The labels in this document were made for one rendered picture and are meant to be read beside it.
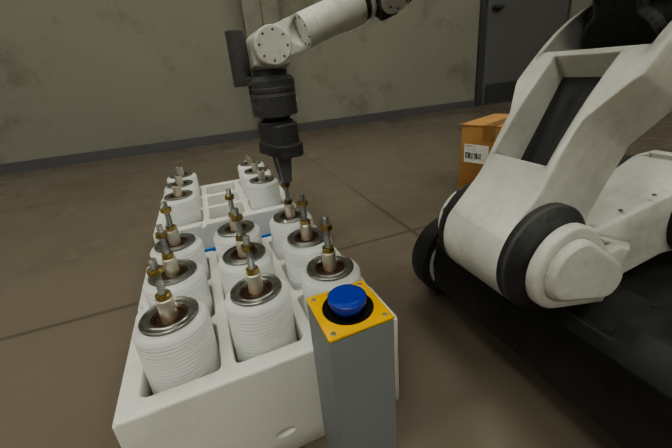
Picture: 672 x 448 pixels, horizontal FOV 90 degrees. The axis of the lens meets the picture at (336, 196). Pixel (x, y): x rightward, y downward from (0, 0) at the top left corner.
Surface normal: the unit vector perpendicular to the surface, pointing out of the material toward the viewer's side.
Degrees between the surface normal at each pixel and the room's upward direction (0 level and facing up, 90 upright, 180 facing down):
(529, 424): 0
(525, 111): 90
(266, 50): 90
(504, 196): 47
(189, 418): 90
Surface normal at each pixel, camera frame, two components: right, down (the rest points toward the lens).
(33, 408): -0.08, -0.93
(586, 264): 0.36, 0.30
